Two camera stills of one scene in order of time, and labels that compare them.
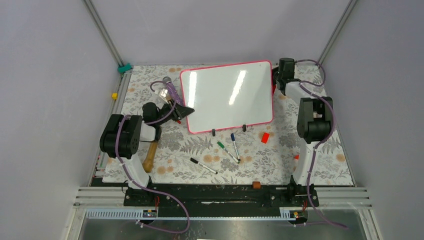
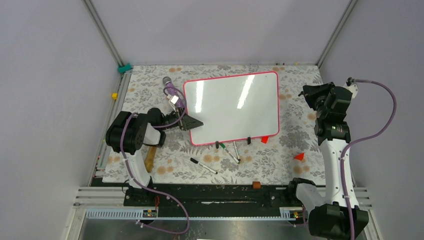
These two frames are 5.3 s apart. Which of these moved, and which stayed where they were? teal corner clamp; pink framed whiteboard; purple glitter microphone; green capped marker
Moved: pink framed whiteboard
Stayed: green capped marker; teal corner clamp; purple glitter microphone
